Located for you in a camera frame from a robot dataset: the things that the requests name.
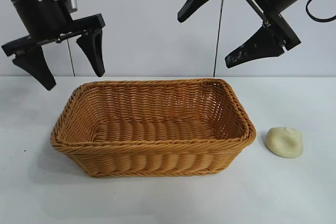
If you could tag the pale yellow egg yolk pastry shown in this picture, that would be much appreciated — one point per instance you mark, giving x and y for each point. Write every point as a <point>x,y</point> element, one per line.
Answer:
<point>283,144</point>

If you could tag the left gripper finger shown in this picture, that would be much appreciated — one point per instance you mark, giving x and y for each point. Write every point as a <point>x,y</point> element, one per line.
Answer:
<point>35,69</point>
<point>93,53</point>

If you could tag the woven tan wicker basket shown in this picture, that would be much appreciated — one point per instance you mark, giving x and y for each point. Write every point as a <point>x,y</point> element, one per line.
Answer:
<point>157,134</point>

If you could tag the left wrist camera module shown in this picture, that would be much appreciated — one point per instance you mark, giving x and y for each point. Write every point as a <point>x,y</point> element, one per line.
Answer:
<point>72,1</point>

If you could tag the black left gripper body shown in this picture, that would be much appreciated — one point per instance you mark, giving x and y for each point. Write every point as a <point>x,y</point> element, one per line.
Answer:
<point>44,16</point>

